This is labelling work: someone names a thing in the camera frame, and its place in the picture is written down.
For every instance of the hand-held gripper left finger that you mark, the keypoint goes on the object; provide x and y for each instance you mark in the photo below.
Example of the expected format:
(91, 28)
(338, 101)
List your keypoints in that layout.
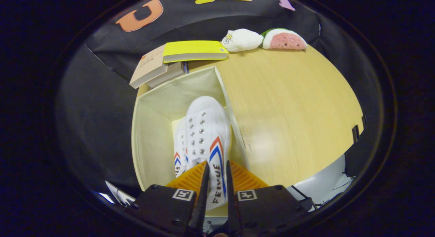
(200, 203)

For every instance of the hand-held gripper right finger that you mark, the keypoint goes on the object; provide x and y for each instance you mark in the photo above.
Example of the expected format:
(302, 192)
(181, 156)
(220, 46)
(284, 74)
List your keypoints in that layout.
(232, 203)

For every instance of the white canvas shoe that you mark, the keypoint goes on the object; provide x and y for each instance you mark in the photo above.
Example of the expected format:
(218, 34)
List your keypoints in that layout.
(207, 114)
(179, 145)

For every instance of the green fabric storage box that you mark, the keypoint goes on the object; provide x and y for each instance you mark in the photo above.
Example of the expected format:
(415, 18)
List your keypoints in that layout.
(153, 135)

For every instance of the open laptop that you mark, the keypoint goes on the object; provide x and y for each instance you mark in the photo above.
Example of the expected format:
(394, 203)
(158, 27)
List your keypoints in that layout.
(119, 196)

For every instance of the grey book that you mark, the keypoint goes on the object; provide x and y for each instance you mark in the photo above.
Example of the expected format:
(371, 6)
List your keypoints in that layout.
(170, 73)

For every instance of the black backdrop cloth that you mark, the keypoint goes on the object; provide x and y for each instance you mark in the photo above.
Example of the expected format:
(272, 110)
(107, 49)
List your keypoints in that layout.
(95, 111)

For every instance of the black table edge clamp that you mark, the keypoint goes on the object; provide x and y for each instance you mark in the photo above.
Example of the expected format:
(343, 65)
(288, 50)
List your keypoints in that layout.
(355, 133)
(364, 121)

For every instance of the beige book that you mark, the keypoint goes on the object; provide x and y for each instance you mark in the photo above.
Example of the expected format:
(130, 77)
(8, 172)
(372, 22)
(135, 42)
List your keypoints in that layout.
(149, 65)

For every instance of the yellow book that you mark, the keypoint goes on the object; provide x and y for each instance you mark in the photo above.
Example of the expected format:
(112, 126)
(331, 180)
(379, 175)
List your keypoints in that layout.
(193, 47)

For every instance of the white plush toy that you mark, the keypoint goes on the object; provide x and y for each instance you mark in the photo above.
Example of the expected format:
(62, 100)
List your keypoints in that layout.
(243, 39)

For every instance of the watermelon slice plush toy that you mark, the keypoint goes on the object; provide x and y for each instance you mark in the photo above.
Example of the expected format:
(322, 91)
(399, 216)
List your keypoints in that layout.
(285, 40)

